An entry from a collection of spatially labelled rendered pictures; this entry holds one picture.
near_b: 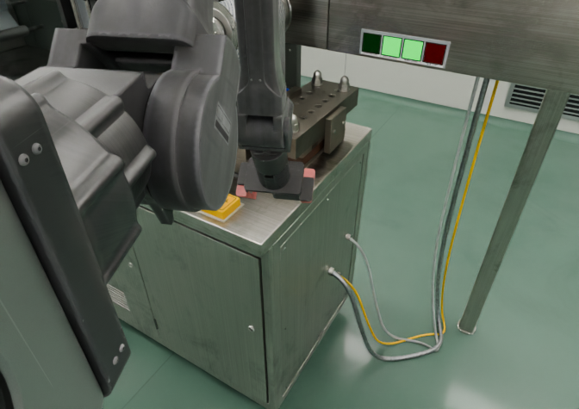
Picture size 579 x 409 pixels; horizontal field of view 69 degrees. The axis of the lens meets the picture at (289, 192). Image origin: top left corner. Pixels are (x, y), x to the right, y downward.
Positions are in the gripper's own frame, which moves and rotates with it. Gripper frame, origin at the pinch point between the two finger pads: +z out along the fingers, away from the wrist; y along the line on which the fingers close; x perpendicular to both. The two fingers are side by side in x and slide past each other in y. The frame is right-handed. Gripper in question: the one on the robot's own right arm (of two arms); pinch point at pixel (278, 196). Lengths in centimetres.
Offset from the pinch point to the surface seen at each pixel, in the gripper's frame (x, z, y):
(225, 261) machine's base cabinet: 6.6, 30.0, 16.1
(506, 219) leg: -27, 64, -69
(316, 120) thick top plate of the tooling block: -32.8, 20.5, -4.0
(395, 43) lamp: -56, 15, -24
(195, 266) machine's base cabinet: 6.7, 39.2, 26.9
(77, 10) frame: -50, 1, 62
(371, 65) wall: -228, 218, -31
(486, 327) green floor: 1, 120, -80
